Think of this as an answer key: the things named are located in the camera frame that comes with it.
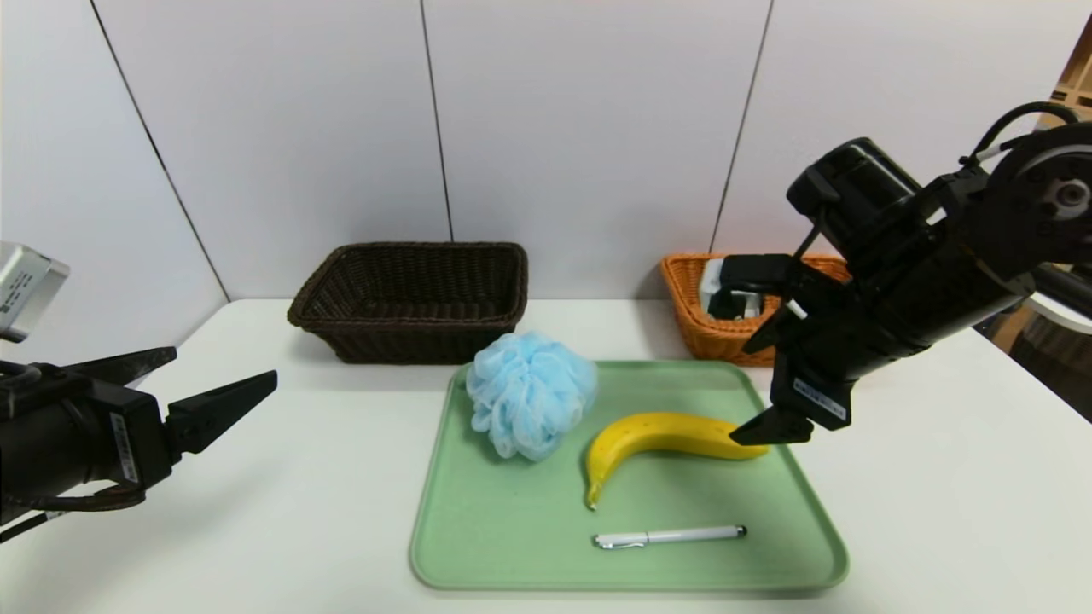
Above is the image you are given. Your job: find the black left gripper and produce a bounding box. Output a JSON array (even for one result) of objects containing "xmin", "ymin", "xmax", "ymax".
[{"xmin": 0, "ymin": 345, "xmax": 278, "ymax": 507}]

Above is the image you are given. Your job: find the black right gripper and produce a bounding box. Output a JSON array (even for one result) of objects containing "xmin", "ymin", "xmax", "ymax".
[{"xmin": 728, "ymin": 273, "xmax": 933, "ymax": 446}]

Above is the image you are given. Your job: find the yellow banana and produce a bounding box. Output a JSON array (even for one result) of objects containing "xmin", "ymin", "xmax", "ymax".
[{"xmin": 584, "ymin": 412, "xmax": 769, "ymax": 510}]

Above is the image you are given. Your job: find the white pen with clip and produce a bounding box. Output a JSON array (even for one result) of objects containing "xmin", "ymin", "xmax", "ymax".
[{"xmin": 593, "ymin": 524, "xmax": 748, "ymax": 549}]

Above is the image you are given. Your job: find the light blue bath loofah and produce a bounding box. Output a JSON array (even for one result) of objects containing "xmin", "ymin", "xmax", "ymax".
[{"xmin": 466, "ymin": 331, "xmax": 598, "ymax": 461}]

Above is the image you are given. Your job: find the orange wicker basket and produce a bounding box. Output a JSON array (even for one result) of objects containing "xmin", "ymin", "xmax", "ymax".
[{"xmin": 659, "ymin": 252, "xmax": 854, "ymax": 368}]

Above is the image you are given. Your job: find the dark brown wicker basket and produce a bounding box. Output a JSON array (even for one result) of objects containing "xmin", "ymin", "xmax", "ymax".
[{"xmin": 287, "ymin": 242, "xmax": 530, "ymax": 366}]

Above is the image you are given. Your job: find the light green plastic tray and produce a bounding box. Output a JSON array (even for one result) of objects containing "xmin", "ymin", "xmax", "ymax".
[{"xmin": 409, "ymin": 359, "xmax": 850, "ymax": 591}]

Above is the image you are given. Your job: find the white side table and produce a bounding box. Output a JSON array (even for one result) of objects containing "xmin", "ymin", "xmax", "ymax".
[{"xmin": 1019, "ymin": 294, "xmax": 1092, "ymax": 336}]

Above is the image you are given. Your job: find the black cylinder roll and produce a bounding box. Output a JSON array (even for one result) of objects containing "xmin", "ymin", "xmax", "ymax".
[{"xmin": 1034, "ymin": 266, "xmax": 1092, "ymax": 319}]

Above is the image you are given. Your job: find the wooden shelf unit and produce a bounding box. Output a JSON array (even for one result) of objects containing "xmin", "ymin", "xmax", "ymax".
[{"xmin": 1037, "ymin": 17, "xmax": 1092, "ymax": 129}]

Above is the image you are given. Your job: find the black left wrist cable loop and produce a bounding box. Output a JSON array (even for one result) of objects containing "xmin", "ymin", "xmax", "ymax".
[{"xmin": 0, "ymin": 486, "xmax": 148, "ymax": 543}]

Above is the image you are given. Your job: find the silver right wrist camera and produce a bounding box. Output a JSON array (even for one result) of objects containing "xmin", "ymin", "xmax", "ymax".
[{"xmin": 700, "ymin": 258, "xmax": 769, "ymax": 321}]

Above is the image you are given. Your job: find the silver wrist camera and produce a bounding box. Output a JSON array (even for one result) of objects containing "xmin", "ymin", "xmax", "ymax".
[
  {"xmin": 700, "ymin": 258, "xmax": 769, "ymax": 321},
  {"xmin": 0, "ymin": 241, "xmax": 71, "ymax": 344}
]

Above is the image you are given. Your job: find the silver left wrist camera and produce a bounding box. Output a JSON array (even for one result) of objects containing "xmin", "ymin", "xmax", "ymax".
[{"xmin": 0, "ymin": 241, "xmax": 71, "ymax": 344}]

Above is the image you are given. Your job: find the black right camera cable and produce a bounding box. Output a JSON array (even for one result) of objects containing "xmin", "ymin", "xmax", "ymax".
[{"xmin": 960, "ymin": 101, "xmax": 1083, "ymax": 167}]

